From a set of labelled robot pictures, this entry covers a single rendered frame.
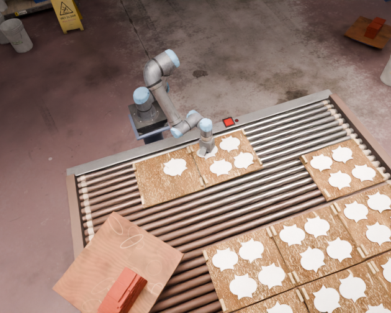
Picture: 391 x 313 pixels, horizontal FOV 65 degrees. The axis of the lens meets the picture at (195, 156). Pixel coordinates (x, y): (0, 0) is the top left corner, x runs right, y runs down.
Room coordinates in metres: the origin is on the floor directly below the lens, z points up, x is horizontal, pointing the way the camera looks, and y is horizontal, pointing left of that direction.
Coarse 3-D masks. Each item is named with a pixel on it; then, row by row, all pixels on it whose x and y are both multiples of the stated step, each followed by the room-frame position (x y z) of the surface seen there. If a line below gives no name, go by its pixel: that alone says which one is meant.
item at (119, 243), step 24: (120, 216) 0.74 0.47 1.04; (96, 240) 0.61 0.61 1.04; (120, 240) 0.60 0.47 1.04; (144, 240) 0.58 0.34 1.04; (72, 264) 0.50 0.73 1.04; (96, 264) 0.48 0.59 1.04; (120, 264) 0.47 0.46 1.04; (144, 264) 0.45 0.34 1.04; (168, 264) 0.44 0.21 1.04; (72, 288) 0.37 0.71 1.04; (96, 288) 0.36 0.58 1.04; (144, 288) 0.33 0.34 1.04; (96, 312) 0.24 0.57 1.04; (144, 312) 0.22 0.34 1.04
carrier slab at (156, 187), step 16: (144, 160) 1.19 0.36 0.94; (160, 160) 1.17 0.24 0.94; (192, 160) 1.14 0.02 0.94; (144, 176) 1.06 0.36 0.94; (160, 176) 1.04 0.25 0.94; (176, 176) 1.03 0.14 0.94; (192, 176) 1.02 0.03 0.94; (144, 192) 0.94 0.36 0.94; (160, 192) 0.93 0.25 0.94; (176, 192) 0.91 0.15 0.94; (192, 192) 0.90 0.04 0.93; (144, 208) 0.83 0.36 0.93
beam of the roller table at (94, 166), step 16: (304, 96) 1.63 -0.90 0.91; (320, 96) 1.61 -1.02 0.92; (256, 112) 1.52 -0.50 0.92; (272, 112) 1.51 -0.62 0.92; (224, 128) 1.41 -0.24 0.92; (160, 144) 1.33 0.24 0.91; (176, 144) 1.31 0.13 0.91; (96, 160) 1.25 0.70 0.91; (112, 160) 1.23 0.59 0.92; (128, 160) 1.22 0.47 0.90
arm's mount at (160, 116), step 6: (156, 102) 1.69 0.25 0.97; (132, 108) 1.66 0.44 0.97; (156, 108) 1.63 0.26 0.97; (132, 114) 1.60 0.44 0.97; (156, 114) 1.57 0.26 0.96; (162, 114) 1.57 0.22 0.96; (138, 120) 1.53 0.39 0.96; (150, 120) 1.52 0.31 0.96; (156, 120) 1.52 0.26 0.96; (162, 120) 1.51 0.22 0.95; (138, 126) 1.48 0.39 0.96; (144, 126) 1.48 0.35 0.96; (150, 126) 1.49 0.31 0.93; (156, 126) 1.50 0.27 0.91; (162, 126) 1.51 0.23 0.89; (138, 132) 1.49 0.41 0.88; (144, 132) 1.47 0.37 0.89
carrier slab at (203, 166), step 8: (224, 136) 1.32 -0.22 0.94; (232, 136) 1.31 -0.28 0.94; (240, 136) 1.30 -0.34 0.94; (216, 144) 1.26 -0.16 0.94; (240, 144) 1.23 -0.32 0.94; (248, 144) 1.22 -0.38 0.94; (224, 152) 1.18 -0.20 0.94; (232, 152) 1.17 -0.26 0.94; (240, 152) 1.16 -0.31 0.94; (248, 152) 1.16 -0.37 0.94; (200, 160) 1.13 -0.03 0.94; (208, 160) 1.13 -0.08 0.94; (216, 160) 1.12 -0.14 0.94; (232, 160) 1.11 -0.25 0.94; (256, 160) 1.09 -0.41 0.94; (200, 168) 1.07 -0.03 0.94; (208, 168) 1.06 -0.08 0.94; (232, 168) 1.04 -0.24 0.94; (248, 168) 1.03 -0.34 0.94; (256, 168) 1.02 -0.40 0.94; (208, 176) 1.00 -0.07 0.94; (216, 176) 1.00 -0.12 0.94; (224, 176) 0.99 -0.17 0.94; (232, 176) 0.98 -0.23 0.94; (208, 184) 0.94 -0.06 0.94
